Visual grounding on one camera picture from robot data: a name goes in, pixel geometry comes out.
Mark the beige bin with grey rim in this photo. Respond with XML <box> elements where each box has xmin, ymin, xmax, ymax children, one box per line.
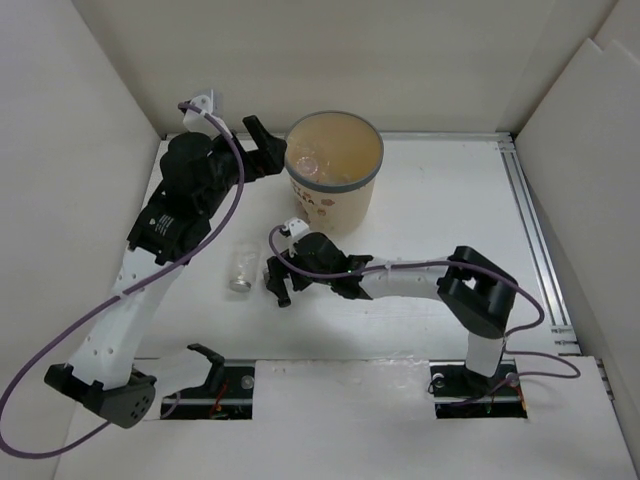
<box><xmin>285</xmin><ymin>110</ymin><xmax>384</xmax><ymax>234</ymax></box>

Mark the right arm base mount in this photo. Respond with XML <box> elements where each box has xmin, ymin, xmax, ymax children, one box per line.
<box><xmin>427</xmin><ymin>360</ymin><xmax>528</xmax><ymax>420</ymax></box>

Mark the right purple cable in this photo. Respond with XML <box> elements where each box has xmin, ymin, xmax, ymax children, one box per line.
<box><xmin>268</xmin><ymin>224</ymin><xmax>581</xmax><ymax>405</ymax></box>

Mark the clear jar with silver lid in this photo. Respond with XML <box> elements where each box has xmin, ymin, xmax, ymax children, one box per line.
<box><xmin>228</xmin><ymin>241</ymin><xmax>261</xmax><ymax>293</ymax></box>

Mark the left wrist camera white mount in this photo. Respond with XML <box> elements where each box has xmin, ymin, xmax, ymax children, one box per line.
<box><xmin>178</xmin><ymin>88</ymin><xmax>223</xmax><ymax>131</ymax></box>

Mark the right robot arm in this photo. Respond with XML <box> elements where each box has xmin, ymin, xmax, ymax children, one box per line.
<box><xmin>266</xmin><ymin>226</ymin><xmax>518</xmax><ymax>394</ymax></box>

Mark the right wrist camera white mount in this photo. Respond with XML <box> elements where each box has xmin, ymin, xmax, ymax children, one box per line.
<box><xmin>279</xmin><ymin>217</ymin><xmax>311</xmax><ymax>248</ymax></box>

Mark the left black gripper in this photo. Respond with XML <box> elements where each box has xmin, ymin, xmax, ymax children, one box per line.
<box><xmin>197</xmin><ymin>116</ymin><xmax>286</xmax><ymax>218</ymax></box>

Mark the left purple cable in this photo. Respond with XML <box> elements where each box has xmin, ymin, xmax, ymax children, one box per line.
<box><xmin>0</xmin><ymin>100</ymin><xmax>246</xmax><ymax>459</ymax></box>

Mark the aluminium rail frame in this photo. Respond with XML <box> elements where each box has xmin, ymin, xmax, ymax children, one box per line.
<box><xmin>164</xmin><ymin>130</ymin><xmax>581</xmax><ymax>356</ymax></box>

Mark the purple cable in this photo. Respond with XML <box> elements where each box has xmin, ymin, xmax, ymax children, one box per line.
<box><xmin>268</xmin><ymin>224</ymin><xmax>581</xmax><ymax>405</ymax></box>
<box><xmin>0</xmin><ymin>100</ymin><xmax>246</xmax><ymax>459</ymax></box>

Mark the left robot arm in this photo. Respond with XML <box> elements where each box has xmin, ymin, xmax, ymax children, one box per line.
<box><xmin>44</xmin><ymin>116</ymin><xmax>286</xmax><ymax>428</ymax></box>

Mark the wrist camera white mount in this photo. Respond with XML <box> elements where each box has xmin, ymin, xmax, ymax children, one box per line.
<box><xmin>279</xmin><ymin>217</ymin><xmax>311</xmax><ymax>248</ymax></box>
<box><xmin>178</xmin><ymin>88</ymin><xmax>223</xmax><ymax>131</ymax></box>

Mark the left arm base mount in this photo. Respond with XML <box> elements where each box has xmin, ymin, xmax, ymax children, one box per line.
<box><xmin>159</xmin><ymin>343</ymin><xmax>256</xmax><ymax>421</ymax></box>

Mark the clear bottle white cap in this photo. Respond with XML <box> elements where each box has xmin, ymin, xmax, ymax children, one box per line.
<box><xmin>288</xmin><ymin>144</ymin><xmax>327</xmax><ymax>182</ymax></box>

